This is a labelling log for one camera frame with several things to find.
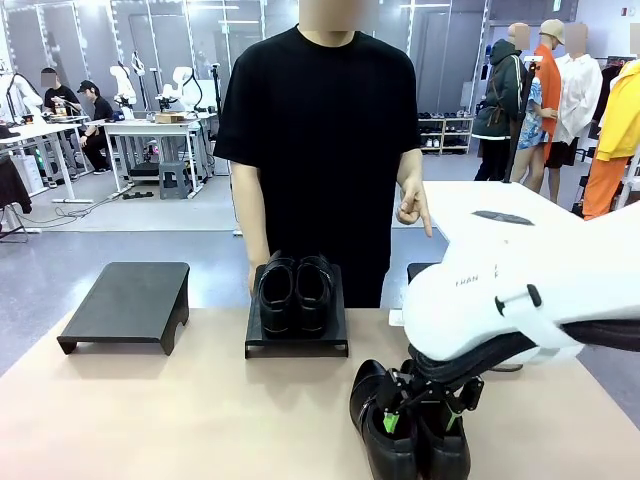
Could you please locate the person's left forearm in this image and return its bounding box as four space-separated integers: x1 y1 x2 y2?
397 146 425 184

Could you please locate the mannequin in white shirt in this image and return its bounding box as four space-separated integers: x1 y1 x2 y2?
549 22 605 202

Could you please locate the person's right hand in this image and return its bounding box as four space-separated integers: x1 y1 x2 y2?
246 258 265 297

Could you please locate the person's right forearm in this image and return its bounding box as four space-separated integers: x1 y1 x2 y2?
230 158 272 266

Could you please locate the white shoe rack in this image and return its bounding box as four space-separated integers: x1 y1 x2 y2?
417 112 474 156

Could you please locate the black corrugated cable sleeve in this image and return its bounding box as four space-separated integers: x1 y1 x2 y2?
407 319 640 387

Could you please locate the mannequin in green jacket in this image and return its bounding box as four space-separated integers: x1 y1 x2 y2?
472 22 530 182

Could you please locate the dark leather plain shoe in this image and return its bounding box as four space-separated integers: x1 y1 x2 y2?
258 249 299 340

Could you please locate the black hanging garment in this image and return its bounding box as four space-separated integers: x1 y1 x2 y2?
0 153 33 215

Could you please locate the mannequin in blue floral outfit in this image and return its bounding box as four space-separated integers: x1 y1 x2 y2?
509 77 559 192

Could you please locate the black leather strap shoe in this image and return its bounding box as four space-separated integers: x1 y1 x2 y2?
348 358 421 480

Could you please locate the seated person black shirt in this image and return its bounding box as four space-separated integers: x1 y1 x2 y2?
41 67 82 117

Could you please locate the seated person black cap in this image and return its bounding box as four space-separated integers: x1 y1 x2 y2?
76 79 117 175

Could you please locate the person torso black t-shirt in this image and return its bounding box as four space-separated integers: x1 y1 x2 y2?
213 23 422 309

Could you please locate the black narrow shoe stand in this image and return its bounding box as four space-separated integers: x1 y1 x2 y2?
244 263 350 359

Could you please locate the black wide shoe stand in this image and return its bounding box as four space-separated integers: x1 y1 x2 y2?
56 261 191 357

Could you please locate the mannequin in orange shirt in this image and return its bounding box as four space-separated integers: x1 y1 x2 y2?
529 19 565 201

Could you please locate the person's left hand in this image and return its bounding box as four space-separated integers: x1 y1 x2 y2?
394 177 435 240

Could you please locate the white background desk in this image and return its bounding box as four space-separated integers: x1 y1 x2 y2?
97 113 219 197
0 122 95 204

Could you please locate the grey plastic stool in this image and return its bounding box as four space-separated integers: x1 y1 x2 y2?
158 160 194 201

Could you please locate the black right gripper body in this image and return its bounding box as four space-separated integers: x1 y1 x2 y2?
407 372 469 403

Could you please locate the mannequin in yellow hoodie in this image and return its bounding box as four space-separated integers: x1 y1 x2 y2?
582 59 640 224

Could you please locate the black leather plain shoe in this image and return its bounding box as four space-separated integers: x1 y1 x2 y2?
412 397 472 480

